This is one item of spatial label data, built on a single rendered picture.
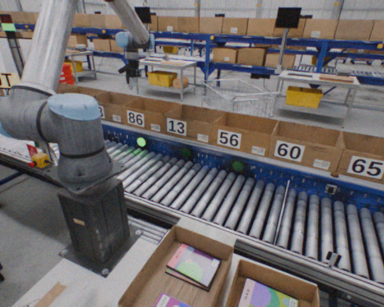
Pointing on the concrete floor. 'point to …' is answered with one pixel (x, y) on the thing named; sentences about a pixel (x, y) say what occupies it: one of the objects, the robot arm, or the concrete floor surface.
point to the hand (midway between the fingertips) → (130, 87)
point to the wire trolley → (237, 98)
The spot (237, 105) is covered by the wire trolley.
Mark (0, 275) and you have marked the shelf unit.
